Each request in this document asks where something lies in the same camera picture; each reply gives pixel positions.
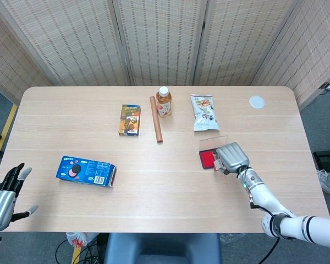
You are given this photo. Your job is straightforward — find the white snack bag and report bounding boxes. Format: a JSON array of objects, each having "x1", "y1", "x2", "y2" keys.
[{"x1": 190, "y1": 93, "x2": 220, "y2": 132}]

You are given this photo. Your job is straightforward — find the grey sneaker shoe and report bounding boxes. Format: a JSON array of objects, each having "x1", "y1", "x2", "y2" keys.
[{"x1": 316, "y1": 169, "x2": 330, "y2": 195}]

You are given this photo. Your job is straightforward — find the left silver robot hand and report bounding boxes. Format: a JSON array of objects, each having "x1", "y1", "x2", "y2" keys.
[{"x1": 0, "y1": 162, "x2": 39, "y2": 232}]

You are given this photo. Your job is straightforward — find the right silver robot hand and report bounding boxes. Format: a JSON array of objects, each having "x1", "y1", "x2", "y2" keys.
[{"x1": 214, "y1": 142, "x2": 250, "y2": 175}]

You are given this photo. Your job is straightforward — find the small blue orange snack box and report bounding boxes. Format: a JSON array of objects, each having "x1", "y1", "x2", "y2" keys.
[{"x1": 118, "y1": 104, "x2": 142, "y2": 137}]

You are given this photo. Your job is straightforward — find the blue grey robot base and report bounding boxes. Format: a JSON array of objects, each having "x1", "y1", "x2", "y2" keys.
[{"x1": 103, "y1": 233, "x2": 223, "y2": 264}]

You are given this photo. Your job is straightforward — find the orange tea drink bottle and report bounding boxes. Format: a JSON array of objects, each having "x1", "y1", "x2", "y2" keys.
[{"x1": 156, "y1": 86, "x2": 173, "y2": 118}]

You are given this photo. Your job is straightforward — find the woven folding screen panel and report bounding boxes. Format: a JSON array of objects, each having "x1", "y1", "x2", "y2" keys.
[
  {"x1": 0, "y1": 5, "x2": 52, "y2": 104},
  {"x1": 192, "y1": 0, "x2": 303, "y2": 86},
  {"x1": 112, "y1": 0, "x2": 208, "y2": 86},
  {"x1": 251, "y1": 0, "x2": 330, "y2": 111},
  {"x1": 0, "y1": 0, "x2": 134, "y2": 86}
]

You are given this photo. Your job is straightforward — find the wooden rolling rod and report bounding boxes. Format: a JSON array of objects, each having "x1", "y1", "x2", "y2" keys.
[{"x1": 149, "y1": 96, "x2": 163, "y2": 144}]

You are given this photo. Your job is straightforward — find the white round table cap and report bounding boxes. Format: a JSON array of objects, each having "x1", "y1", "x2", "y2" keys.
[{"x1": 249, "y1": 95, "x2": 266, "y2": 109}]

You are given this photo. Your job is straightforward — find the white red plastic bag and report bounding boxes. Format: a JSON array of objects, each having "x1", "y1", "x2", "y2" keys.
[{"x1": 65, "y1": 232, "x2": 96, "y2": 249}]

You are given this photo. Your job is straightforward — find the black floor cable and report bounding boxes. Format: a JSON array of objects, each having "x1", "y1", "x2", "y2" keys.
[{"x1": 54, "y1": 238, "x2": 105, "y2": 264}]

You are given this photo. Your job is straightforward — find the red ink pad clear lid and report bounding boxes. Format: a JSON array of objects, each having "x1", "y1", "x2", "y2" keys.
[{"x1": 199, "y1": 135, "x2": 229, "y2": 170}]

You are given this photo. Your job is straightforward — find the blue Oreo cookie box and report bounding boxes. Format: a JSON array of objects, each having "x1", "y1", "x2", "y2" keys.
[{"x1": 56, "y1": 155, "x2": 118, "y2": 188}]

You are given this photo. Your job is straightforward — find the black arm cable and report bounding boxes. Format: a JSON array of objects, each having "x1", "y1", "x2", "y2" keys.
[{"x1": 257, "y1": 236, "x2": 281, "y2": 264}]

